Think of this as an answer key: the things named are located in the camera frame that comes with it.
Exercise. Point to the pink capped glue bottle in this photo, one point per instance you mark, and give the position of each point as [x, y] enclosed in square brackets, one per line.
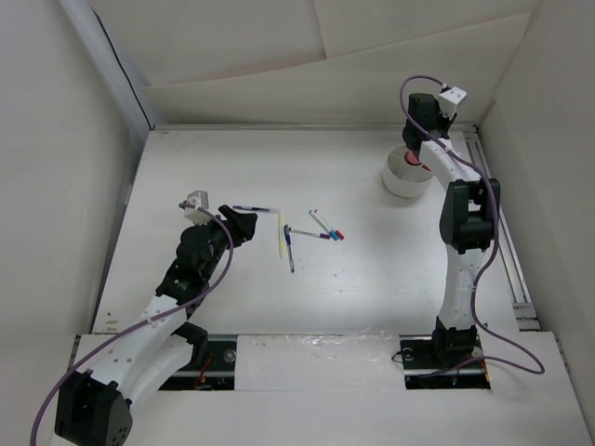
[411, 159]

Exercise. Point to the blue ballpoint pen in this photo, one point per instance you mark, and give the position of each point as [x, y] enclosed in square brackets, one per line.
[288, 242]

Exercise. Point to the red capped white marker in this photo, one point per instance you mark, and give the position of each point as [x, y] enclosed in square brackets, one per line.
[329, 225]

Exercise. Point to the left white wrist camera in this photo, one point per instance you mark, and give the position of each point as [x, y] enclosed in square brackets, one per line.
[192, 207]

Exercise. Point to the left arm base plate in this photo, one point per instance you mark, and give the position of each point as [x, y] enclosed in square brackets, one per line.
[215, 373]

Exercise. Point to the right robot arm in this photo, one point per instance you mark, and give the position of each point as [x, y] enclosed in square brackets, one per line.
[467, 223]

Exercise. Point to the yellow pen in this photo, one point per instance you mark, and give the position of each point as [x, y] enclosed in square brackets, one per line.
[280, 229]

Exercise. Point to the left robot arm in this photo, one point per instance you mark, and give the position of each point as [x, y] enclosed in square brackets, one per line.
[98, 399]

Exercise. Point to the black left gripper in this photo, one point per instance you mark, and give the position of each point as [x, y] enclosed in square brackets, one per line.
[242, 230]

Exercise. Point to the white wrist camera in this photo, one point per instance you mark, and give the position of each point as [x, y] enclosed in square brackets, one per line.
[192, 207]
[449, 99]

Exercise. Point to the white round divided container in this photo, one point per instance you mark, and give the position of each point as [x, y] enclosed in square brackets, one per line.
[402, 179]

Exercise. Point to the purple pen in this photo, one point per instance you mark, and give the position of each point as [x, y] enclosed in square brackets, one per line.
[257, 209]

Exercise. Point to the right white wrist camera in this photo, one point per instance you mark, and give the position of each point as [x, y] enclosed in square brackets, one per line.
[449, 99]

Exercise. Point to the blue capped white marker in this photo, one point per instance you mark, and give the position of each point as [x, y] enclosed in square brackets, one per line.
[324, 226]

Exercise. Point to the purple tipped marker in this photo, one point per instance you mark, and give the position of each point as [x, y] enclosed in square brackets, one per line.
[317, 235]

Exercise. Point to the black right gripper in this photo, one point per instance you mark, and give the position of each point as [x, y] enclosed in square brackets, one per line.
[447, 120]

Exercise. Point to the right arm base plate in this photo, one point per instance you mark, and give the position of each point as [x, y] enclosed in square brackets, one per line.
[424, 369]

